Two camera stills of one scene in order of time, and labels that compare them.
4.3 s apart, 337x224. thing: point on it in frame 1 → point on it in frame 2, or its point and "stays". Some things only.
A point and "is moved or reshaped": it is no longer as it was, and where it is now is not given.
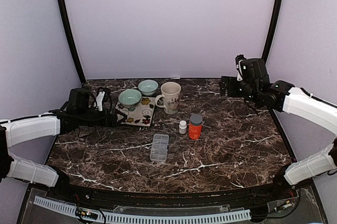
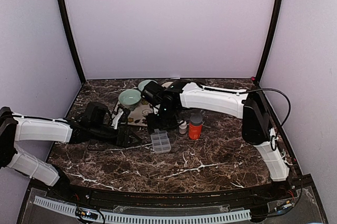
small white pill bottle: [182, 126] stays
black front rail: [230, 197] stays
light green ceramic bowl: [129, 98] stays
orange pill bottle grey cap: [195, 126] stays
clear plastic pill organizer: [159, 147] is moved or reshaped
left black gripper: [112, 119] → [125, 138]
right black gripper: [232, 91] → [152, 123]
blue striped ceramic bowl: [148, 87] stays
